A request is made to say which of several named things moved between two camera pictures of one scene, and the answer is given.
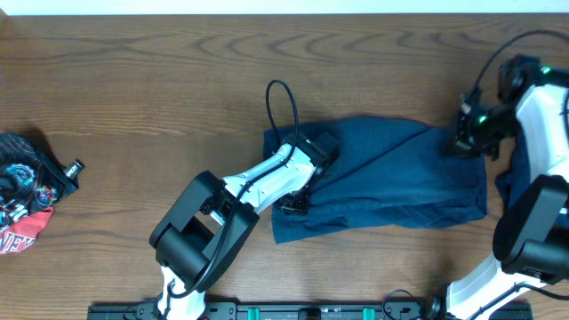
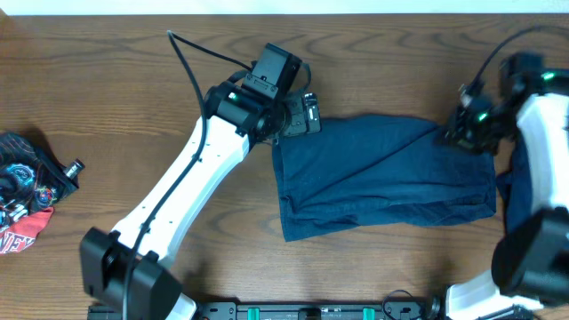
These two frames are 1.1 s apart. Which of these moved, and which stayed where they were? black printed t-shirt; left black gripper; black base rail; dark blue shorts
Moved: left black gripper
Stayed: black base rail; dark blue shorts; black printed t-shirt
